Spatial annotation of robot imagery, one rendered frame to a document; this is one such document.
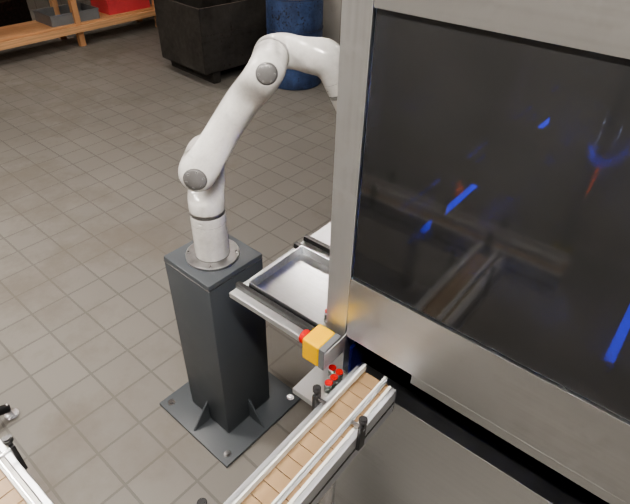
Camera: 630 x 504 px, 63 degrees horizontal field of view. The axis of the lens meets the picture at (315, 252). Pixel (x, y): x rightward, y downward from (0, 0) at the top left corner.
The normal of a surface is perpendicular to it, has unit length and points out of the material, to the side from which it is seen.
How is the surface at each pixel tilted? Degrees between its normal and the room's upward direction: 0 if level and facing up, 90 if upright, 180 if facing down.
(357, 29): 90
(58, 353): 0
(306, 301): 0
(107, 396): 0
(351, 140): 90
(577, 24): 90
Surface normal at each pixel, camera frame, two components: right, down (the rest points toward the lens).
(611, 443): -0.63, 0.47
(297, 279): 0.02, -0.79
